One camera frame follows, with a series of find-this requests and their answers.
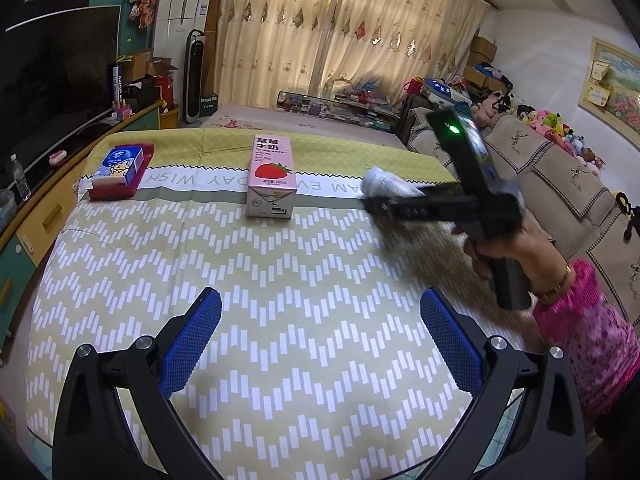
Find white pill bottle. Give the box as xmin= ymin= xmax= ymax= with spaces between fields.
xmin=360 ymin=167 xmax=423 ymax=198

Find pink strawberry milk carton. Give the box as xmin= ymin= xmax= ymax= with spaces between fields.
xmin=246 ymin=133 xmax=297 ymax=220

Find pink patterned sleeve forearm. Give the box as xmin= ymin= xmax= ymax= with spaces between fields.
xmin=534 ymin=260 xmax=639 ymax=417

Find person right hand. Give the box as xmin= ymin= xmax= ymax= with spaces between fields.
xmin=463 ymin=219 xmax=575 ymax=302

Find pile of plush toys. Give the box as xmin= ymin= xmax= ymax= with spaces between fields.
xmin=471 ymin=90 xmax=605 ymax=177

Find beige sofa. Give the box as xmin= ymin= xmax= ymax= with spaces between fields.
xmin=399 ymin=94 xmax=640 ymax=326

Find yellow patterned tablecloth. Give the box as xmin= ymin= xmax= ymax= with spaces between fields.
xmin=26 ymin=129 xmax=542 ymax=479

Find cardboard boxes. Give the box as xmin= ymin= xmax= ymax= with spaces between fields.
xmin=463 ymin=36 xmax=513 ymax=93

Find red tray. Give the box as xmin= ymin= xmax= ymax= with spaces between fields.
xmin=88 ymin=143 xmax=154 ymax=202

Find tv cabinet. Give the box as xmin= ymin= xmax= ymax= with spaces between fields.
xmin=1 ymin=102 xmax=160 ymax=342

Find blue tissue pack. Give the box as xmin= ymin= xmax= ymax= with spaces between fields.
xmin=92 ymin=145 xmax=143 ymax=188

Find clear water bottle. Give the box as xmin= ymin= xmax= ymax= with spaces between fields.
xmin=11 ymin=154 xmax=32 ymax=202

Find floral bed sheet platform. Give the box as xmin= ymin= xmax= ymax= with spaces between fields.
xmin=201 ymin=104 xmax=406 ymax=150

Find beige curtains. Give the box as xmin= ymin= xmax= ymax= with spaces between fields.
xmin=215 ymin=0 xmax=489 ymax=108

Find black tower fan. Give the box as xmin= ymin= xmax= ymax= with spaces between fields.
xmin=182 ymin=29 xmax=206 ymax=124

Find black television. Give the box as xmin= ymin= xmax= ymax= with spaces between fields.
xmin=1 ymin=6 xmax=120 ymax=167

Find white tower air conditioner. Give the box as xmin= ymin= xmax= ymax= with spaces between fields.
xmin=153 ymin=0 xmax=209 ymax=105

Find gold bracelet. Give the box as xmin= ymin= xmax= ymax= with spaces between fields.
xmin=531 ymin=263 xmax=575 ymax=302

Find framed wall picture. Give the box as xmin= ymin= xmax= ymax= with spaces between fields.
xmin=578 ymin=37 xmax=639 ymax=148

